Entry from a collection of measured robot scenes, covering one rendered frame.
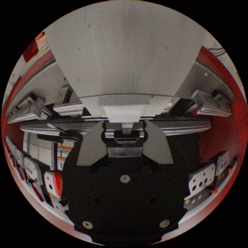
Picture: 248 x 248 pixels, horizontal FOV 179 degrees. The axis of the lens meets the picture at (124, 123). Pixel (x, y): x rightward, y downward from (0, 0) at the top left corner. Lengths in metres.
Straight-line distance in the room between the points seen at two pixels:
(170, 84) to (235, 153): 0.84
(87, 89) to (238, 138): 0.93
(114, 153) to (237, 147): 0.89
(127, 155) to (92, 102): 0.14
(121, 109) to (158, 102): 0.08
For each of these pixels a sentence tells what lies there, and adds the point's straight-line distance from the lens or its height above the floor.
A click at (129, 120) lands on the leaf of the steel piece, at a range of 0.25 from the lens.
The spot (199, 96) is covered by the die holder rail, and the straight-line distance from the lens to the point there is 0.43.
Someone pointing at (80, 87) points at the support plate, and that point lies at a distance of 0.15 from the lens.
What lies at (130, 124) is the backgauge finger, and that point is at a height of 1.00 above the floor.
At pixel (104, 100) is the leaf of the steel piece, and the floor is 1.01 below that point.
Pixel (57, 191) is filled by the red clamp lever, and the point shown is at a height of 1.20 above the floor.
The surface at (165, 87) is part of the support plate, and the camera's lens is 0.15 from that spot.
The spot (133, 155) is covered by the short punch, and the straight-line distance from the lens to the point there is 0.22.
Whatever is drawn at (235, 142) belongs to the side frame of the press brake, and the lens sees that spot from 0.89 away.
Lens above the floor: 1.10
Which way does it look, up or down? 20 degrees down
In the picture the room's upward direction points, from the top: 179 degrees clockwise
